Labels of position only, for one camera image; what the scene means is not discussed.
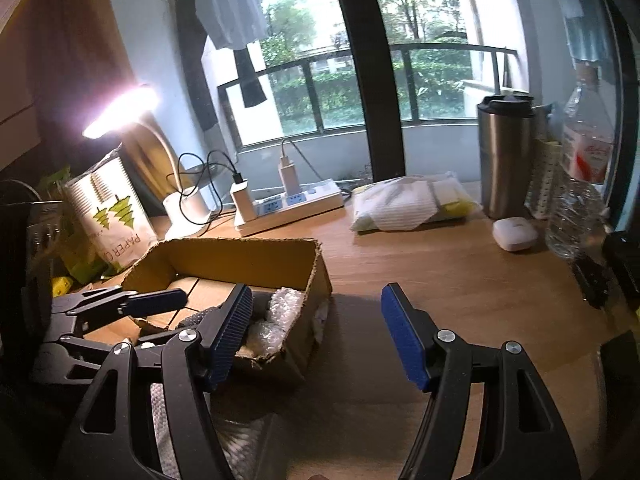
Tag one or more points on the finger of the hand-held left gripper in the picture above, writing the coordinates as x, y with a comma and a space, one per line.
155, 302
75, 350

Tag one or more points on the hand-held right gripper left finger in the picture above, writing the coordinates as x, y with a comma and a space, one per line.
227, 335

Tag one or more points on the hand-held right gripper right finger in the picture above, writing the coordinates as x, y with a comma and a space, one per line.
405, 340

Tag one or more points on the cardboard box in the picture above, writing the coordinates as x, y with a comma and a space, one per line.
225, 260

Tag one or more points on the yellow packet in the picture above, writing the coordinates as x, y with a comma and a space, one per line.
60, 287

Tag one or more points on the green cup pack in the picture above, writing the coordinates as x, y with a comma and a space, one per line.
80, 262

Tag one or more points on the bubble wrap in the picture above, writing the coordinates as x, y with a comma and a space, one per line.
280, 310

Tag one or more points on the white desk lamp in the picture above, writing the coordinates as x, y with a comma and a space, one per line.
187, 210

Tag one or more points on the paper cup pack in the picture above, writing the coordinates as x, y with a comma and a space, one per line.
115, 210

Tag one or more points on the large white charger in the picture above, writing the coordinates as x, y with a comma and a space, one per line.
242, 200

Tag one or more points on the white plastic package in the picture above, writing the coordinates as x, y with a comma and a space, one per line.
400, 200

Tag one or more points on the white earbuds case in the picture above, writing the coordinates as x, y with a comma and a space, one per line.
515, 232

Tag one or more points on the white power strip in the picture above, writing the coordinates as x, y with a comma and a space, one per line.
310, 200

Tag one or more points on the small white charger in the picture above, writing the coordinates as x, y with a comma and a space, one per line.
289, 175

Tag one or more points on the steel tumbler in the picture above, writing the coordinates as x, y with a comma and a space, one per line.
502, 160

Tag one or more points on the dotted cup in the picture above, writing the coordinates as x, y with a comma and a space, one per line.
545, 180

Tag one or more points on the clear water bottle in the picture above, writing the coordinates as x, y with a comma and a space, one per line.
575, 210

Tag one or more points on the dark object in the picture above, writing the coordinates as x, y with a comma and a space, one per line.
622, 265

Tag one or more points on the hanging dark cloth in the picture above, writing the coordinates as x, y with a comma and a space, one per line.
249, 80

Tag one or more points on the hanging dark garment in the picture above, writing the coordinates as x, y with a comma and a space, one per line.
192, 60

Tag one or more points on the balcony railing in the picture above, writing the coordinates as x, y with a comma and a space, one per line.
435, 46

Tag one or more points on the hanging pale shirt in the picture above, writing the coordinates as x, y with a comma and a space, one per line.
230, 5

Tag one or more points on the hanging pale blue towel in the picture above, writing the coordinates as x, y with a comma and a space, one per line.
585, 25

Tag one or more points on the dark window frame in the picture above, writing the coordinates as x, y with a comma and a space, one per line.
370, 85

